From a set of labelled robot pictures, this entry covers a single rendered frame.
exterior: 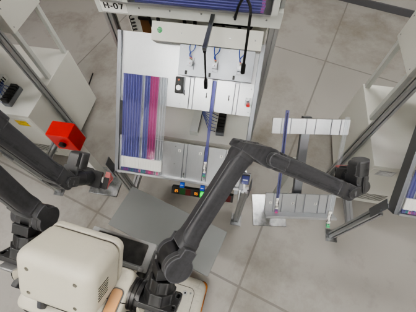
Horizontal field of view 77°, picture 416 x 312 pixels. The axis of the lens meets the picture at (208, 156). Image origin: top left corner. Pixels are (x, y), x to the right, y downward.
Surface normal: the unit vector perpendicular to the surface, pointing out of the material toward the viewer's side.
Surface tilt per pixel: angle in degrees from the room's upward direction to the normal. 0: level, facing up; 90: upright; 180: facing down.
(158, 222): 0
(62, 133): 0
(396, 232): 0
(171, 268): 48
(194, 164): 43
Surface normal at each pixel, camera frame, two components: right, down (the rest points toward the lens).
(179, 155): -0.13, 0.25
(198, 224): 0.34, 0.22
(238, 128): -0.01, -0.47
